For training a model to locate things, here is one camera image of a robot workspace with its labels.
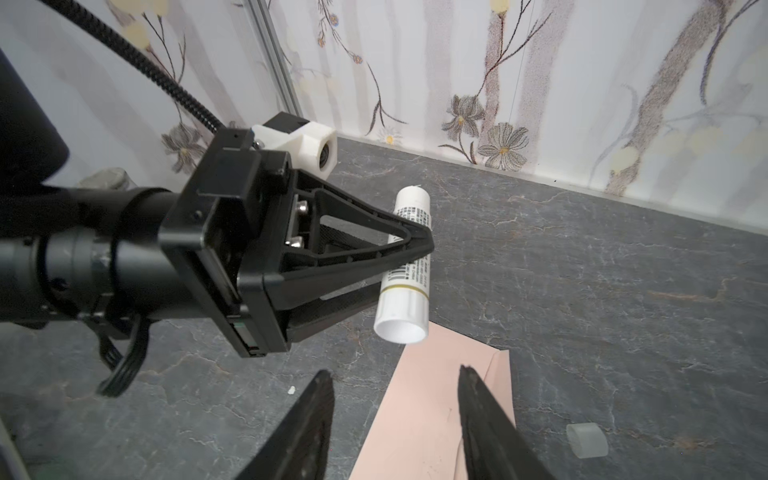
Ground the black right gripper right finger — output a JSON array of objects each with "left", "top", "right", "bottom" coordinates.
[{"left": 458, "top": 366, "right": 554, "bottom": 480}]

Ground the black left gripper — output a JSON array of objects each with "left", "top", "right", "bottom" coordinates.
[{"left": 157, "top": 128, "right": 434, "bottom": 357}]

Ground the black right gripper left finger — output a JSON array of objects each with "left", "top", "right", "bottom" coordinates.
[{"left": 236, "top": 370, "right": 335, "bottom": 480}]

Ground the pink paper envelope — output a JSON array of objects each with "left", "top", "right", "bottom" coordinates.
[{"left": 350, "top": 323, "right": 515, "bottom": 479}]

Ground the clear glue stick cap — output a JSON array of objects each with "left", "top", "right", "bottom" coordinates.
[{"left": 566, "top": 423, "right": 609, "bottom": 459}]

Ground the white glue stick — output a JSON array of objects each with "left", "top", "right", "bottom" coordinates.
[{"left": 374, "top": 186, "right": 432, "bottom": 345}]

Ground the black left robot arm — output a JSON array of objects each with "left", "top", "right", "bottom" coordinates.
[{"left": 1, "top": 1, "right": 434, "bottom": 398}]

